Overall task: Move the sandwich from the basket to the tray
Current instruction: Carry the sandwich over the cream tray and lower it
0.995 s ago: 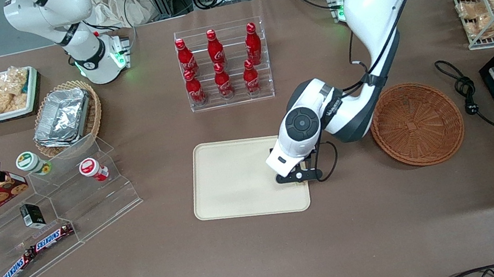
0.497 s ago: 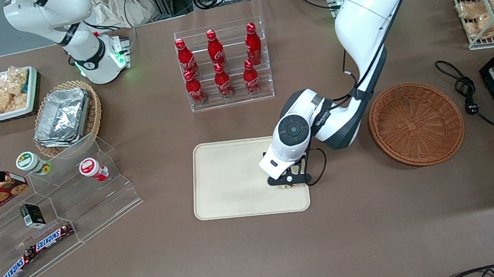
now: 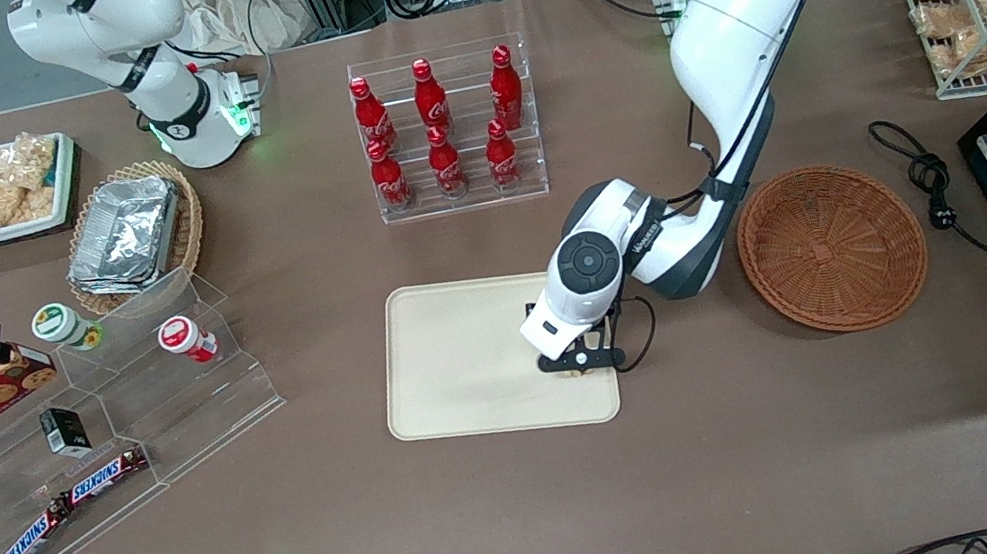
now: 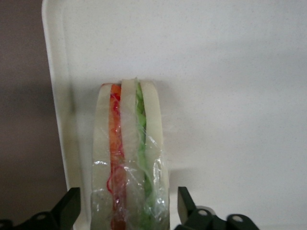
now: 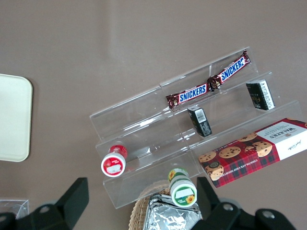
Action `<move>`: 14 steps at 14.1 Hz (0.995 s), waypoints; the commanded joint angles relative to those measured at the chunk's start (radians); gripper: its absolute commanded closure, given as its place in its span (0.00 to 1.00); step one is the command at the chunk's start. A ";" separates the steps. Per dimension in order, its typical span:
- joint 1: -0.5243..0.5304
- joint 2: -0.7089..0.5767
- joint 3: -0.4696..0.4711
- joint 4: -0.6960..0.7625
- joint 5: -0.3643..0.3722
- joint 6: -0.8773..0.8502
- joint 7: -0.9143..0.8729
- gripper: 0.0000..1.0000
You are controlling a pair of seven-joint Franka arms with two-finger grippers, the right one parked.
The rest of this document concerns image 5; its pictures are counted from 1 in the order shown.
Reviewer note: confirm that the Walkers tartan cookie box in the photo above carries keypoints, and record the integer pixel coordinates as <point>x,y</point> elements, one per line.
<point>251,153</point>

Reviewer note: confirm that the clear acrylic bottle rack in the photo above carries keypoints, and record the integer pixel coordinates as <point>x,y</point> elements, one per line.
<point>14,207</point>

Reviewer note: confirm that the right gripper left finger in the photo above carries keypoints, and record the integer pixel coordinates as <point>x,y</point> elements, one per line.
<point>72,198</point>

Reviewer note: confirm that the green lidded sunflower cup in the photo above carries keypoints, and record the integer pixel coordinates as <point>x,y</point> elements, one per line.
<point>183,191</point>

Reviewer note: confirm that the cream plastic tray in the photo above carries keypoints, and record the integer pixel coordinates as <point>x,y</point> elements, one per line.
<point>12,119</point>

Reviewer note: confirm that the black box with white side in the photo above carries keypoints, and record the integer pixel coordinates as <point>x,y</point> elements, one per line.
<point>260,94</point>

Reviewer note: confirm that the small black barcode box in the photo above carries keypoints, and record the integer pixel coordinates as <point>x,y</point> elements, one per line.
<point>200,122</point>

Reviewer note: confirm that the red lidded yogurt cup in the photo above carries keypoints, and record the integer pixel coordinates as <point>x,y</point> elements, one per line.
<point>114,164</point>

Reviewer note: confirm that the oval light wicker basket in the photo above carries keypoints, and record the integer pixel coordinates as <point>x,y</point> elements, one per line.
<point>139,210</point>

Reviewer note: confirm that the silver foil packet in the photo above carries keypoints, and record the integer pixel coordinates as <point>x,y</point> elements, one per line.
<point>168,215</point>

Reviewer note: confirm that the clear acrylic stepped shelf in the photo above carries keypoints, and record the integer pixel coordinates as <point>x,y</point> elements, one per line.
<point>227,103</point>
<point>134,119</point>

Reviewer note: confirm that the Snickers chocolate bar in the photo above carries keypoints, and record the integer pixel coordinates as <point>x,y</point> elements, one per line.
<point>231,70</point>
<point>192,92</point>

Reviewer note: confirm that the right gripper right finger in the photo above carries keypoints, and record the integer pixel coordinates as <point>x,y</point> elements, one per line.
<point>208,206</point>

